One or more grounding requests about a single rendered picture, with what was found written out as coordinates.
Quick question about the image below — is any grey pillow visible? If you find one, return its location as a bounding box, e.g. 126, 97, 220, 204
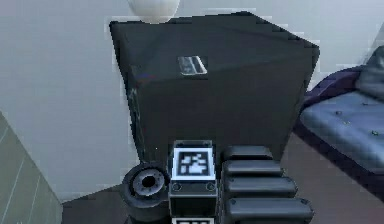
355, 45, 384, 101

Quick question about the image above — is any white round lamp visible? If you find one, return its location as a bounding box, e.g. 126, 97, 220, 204
127, 0, 181, 24

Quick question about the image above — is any black bedside cabinet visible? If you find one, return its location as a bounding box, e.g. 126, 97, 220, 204
109, 11, 321, 168

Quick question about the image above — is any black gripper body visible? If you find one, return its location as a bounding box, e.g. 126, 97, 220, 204
120, 161, 172, 224

